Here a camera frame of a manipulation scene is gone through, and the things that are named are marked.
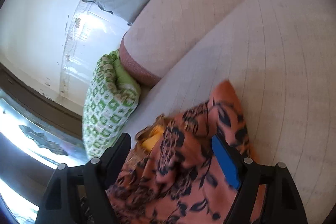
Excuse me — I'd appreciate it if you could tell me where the orange black floral shirt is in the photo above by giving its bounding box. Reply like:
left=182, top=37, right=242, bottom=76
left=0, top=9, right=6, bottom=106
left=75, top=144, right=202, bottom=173
left=107, top=80, right=257, bottom=223

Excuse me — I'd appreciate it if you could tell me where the stained glass wooden door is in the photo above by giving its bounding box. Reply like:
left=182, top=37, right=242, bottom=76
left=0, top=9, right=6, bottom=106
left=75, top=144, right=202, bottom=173
left=1, top=65, right=87, bottom=223

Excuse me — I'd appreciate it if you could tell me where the green white checkered pillow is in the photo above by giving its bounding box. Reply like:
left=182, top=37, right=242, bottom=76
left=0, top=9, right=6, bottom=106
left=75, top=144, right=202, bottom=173
left=82, top=50, right=141, bottom=159

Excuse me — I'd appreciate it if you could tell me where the pink quilted mattress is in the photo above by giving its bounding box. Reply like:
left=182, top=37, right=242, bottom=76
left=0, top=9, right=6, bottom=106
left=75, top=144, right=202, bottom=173
left=124, top=0, right=335, bottom=223

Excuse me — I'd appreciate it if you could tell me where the pink bolster cushion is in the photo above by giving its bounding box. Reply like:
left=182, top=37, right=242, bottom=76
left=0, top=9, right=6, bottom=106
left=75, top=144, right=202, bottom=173
left=120, top=0, right=243, bottom=87

